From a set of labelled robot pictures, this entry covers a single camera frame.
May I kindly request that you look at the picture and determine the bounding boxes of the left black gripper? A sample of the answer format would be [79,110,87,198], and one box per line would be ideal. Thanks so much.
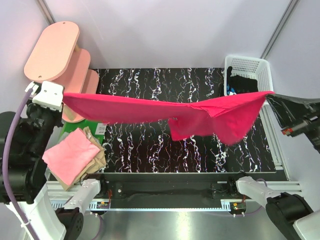
[25,90,65,154]

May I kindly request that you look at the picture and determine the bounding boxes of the red t shirt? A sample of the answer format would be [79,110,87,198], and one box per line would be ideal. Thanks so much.
[63,91,270,145]

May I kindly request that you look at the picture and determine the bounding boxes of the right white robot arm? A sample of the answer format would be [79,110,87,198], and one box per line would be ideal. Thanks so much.
[227,94,320,240]

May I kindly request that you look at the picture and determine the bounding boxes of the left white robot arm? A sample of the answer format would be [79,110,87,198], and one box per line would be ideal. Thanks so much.
[0,102,108,240]

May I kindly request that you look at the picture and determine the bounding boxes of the folded pink t shirt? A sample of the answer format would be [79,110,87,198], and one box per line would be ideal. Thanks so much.
[42,128,100,185]

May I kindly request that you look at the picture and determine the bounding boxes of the white plastic basket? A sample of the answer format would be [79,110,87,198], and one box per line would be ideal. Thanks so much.
[223,55,274,96]

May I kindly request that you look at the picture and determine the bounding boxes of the black clothes in basket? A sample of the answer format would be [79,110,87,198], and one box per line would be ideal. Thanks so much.
[226,66,259,94]

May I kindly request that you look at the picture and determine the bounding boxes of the blue white garment in basket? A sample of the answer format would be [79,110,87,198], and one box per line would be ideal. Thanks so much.
[226,85,237,96]

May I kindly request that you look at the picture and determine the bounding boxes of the green folder with label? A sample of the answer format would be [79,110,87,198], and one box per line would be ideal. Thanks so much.
[59,119,107,144]

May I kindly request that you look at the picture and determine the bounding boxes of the folded beige t shirt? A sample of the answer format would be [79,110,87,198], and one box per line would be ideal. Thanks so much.
[52,126,107,191]

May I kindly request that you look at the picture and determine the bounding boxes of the pink three-tier shelf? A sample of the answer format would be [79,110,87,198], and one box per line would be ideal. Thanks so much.
[24,21,99,123]

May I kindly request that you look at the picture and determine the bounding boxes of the black marble pattern mat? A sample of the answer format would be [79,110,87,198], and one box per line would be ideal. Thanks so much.
[97,67,276,173]

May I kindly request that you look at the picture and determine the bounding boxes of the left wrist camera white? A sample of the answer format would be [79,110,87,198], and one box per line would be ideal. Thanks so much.
[25,81,65,113]

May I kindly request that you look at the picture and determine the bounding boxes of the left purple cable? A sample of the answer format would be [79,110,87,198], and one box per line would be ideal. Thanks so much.
[1,87,38,240]

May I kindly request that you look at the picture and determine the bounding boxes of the aluminium rail frame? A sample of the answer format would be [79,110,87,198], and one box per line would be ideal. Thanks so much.
[22,104,318,240]

